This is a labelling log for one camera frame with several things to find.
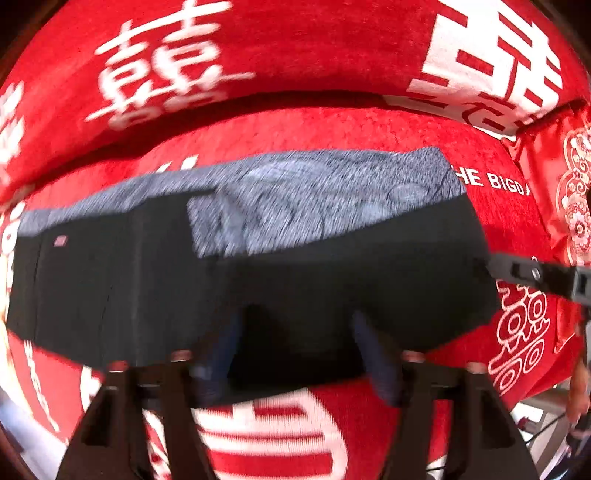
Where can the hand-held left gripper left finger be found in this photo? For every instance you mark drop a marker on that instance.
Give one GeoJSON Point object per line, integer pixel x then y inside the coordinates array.
{"type": "Point", "coordinates": [217, 355]}

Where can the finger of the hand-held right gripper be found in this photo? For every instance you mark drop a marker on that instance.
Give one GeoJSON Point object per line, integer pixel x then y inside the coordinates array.
{"type": "Point", "coordinates": [535, 274]}

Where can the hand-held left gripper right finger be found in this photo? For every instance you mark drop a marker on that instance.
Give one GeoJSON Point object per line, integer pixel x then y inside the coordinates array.
{"type": "Point", "coordinates": [376, 364]}

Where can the black pants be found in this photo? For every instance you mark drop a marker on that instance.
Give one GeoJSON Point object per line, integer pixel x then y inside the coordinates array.
{"type": "Point", "coordinates": [300, 286]}

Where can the person's right forearm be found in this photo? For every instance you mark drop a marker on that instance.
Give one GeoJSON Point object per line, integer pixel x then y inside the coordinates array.
{"type": "Point", "coordinates": [579, 392]}

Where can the red satin patterned pillow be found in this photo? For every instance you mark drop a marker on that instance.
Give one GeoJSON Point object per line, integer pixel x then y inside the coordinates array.
{"type": "Point", "coordinates": [545, 152]}

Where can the red printed blanket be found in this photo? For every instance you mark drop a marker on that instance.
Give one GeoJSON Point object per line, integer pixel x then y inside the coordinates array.
{"type": "Point", "coordinates": [295, 64]}

